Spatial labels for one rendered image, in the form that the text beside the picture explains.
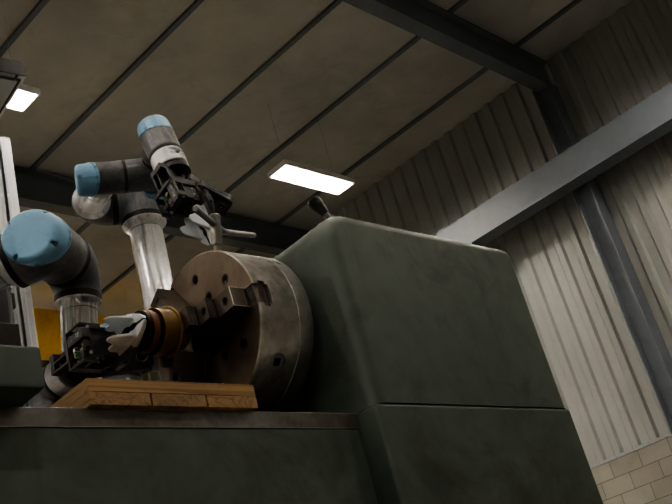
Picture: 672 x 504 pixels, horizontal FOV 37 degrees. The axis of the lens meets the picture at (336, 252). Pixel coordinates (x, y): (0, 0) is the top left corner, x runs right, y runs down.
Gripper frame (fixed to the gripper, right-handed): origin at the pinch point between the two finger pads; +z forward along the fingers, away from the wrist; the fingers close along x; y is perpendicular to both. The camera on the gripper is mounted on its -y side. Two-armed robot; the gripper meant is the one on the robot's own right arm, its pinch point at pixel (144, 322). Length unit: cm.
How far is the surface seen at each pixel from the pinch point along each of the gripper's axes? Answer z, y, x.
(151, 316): 0.4, -1.4, 1.0
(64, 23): -574, -396, 652
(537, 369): 19, -83, -13
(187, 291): -5.7, -15.3, 10.3
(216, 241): 1.0, -19.1, 18.1
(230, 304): 9.7, -11.3, -0.3
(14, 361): 19.8, 35.6, -17.9
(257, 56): -531, -626, 652
